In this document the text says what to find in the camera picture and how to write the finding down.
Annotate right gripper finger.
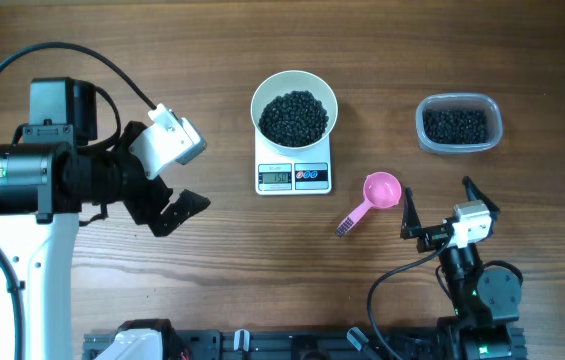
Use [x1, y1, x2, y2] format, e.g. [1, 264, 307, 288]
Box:
[462, 176, 500, 220]
[400, 187, 422, 239]

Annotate pink plastic measuring scoop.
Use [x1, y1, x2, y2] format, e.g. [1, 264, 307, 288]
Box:
[335, 172, 402, 237]

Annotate black beans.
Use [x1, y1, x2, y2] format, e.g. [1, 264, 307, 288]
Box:
[257, 90, 329, 148]

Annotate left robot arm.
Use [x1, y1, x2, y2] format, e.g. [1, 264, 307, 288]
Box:
[0, 77, 209, 359]

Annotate white digital kitchen scale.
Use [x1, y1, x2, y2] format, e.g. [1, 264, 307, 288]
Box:
[255, 121, 334, 196]

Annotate white ceramic bowl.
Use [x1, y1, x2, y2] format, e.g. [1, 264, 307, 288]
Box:
[250, 70, 338, 129]

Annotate clear plastic food container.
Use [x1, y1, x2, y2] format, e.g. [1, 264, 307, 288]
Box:
[415, 93, 504, 154]

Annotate right black camera cable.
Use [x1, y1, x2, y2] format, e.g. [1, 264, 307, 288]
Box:
[365, 234, 456, 360]

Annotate right grey rail clamp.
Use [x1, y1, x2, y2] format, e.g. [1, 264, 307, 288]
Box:
[346, 327, 369, 352]

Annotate grey rail clamp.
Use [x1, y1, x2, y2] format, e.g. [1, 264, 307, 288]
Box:
[346, 327, 369, 352]
[233, 329, 251, 353]

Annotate left grey rail clamp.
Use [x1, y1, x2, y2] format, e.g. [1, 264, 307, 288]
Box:
[233, 329, 251, 353]

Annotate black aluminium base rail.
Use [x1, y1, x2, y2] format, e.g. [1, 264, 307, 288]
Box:
[81, 327, 528, 360]

